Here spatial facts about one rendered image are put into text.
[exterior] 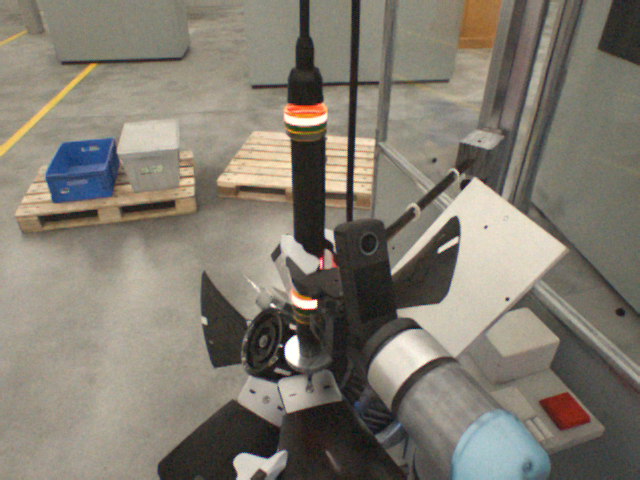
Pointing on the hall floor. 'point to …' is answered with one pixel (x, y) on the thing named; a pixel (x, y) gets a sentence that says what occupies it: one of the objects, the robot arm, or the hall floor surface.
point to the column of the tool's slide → (517, 94)
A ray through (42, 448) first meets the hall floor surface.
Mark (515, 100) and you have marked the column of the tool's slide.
